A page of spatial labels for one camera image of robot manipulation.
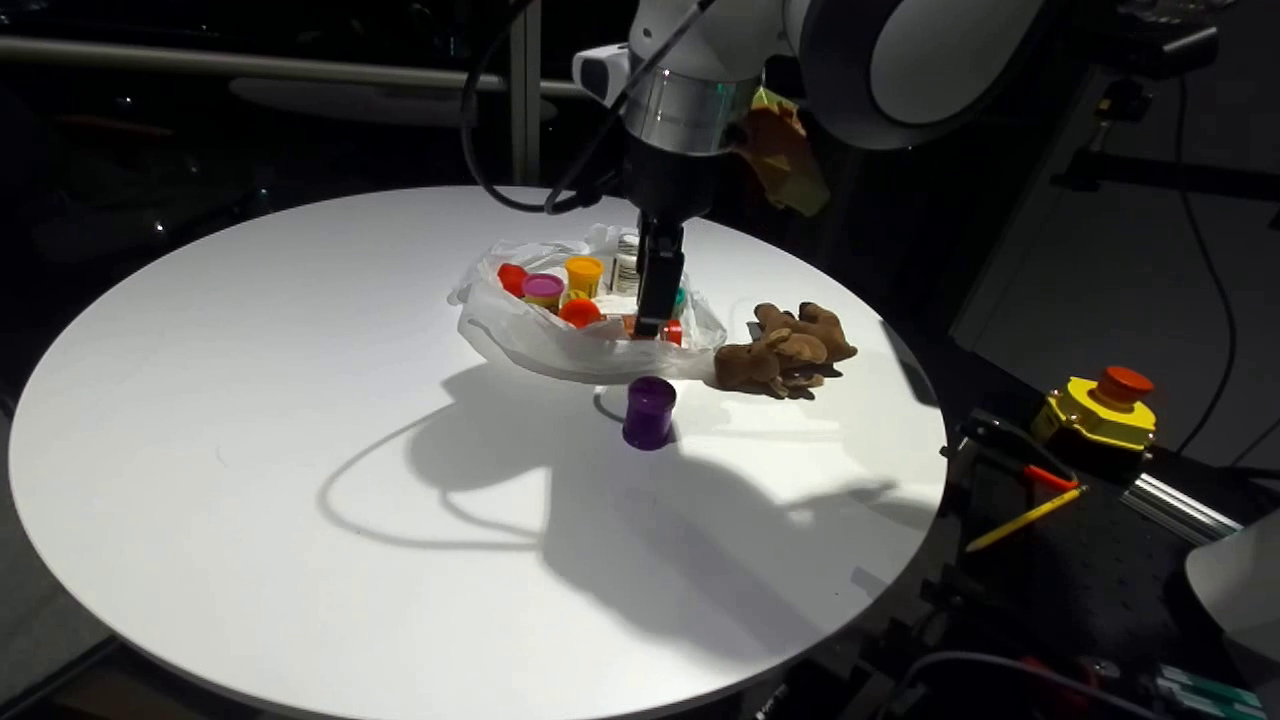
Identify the white rounded panel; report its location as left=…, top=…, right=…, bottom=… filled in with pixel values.
left=1180, top=506, right=1280, bottom=667

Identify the thin black wall cable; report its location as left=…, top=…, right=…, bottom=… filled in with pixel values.
left=1170, top=71, right=1249, bottom=458

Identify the yellow pencil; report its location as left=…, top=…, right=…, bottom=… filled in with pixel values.
left=960, top=483, right=1093, bottom=554

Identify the horizontal metal window rail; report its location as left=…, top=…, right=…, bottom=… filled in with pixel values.
left=0, top=30, right=593, bottom=113

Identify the white plastic bag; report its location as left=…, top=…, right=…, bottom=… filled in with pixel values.
left=449, top=236, right=732, bottom=389

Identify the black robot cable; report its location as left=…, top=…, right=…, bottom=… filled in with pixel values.
left=456, top=0, right=650, bottom=220

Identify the aluminium profile bar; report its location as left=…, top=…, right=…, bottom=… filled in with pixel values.
left=1119, top=469, right=1249, bottom=549

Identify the yellow emergency stop button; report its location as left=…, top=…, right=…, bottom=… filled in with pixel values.
left=1027, top=364, right=1163, bottom=458

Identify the all purple dough tub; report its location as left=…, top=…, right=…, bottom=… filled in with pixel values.
left=620, top=373, right=683, bottom=454

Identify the vertical metal window post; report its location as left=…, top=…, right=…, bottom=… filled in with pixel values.
left=505, top=0, right=547, bottom=188

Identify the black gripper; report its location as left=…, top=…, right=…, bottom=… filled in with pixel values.
left=623, top=136, right=712, bottom=344

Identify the brown plush toy animal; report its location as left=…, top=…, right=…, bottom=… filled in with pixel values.
left=709, top=297, right=859, bottom=404

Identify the orange tool handle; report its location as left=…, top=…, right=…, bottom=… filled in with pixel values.
left=1021, top=458, right=1084, bottom=499

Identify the grey floor cable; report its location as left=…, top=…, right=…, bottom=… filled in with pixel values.
left=902, top=649, right=1170, bottom=720

